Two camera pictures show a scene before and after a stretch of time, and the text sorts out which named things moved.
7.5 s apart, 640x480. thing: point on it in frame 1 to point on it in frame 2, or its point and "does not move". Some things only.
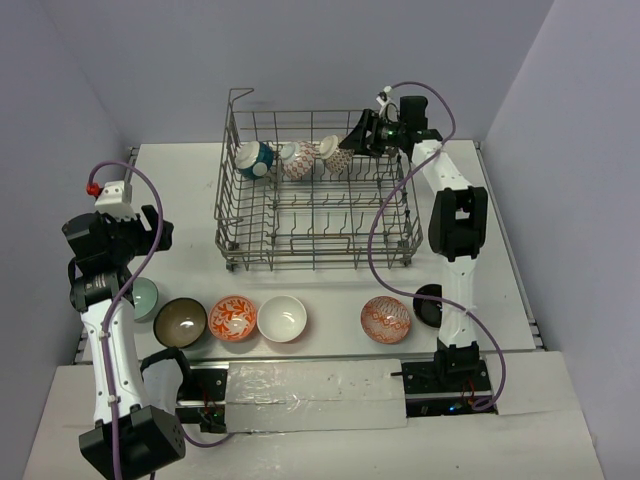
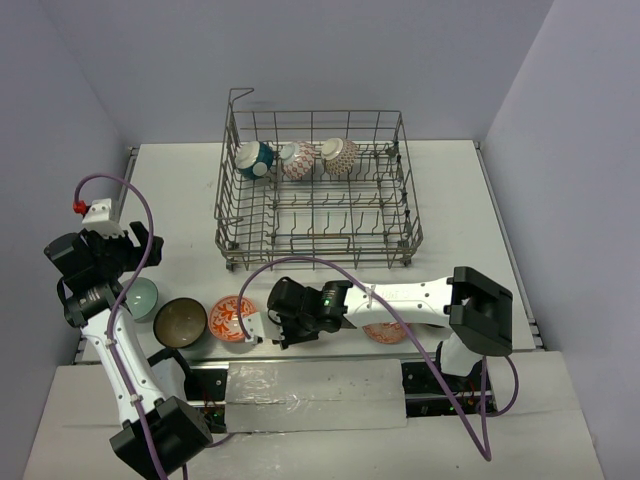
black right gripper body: (382, 134) to (295, 330)
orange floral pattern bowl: (232, 318) does not move
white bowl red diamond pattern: (297, 158) does not move
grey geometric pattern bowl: (335, 157) does not move
